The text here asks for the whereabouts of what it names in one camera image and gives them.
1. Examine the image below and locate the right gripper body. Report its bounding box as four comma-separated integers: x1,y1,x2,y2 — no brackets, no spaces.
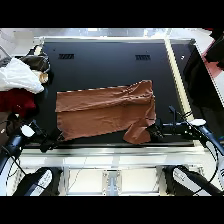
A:
146,123,165,141

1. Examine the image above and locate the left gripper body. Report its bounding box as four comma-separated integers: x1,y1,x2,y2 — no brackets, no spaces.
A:
39,129,65,154

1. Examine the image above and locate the brown shirt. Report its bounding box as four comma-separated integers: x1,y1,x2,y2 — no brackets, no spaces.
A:
54,79,158,146

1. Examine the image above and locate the red garment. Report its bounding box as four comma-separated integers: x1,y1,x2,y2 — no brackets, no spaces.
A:
0,88,38,118

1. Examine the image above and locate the beige garment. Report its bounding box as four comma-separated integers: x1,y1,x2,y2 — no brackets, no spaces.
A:
37,70,50,84

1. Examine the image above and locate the white garment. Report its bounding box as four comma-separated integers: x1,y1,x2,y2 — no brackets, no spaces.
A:
0,57,46,95

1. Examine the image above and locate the black garment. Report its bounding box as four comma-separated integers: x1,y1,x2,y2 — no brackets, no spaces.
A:
19,53,52,74

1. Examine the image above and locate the silver frame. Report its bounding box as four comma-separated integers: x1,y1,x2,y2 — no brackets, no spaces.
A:
0,34,224,197

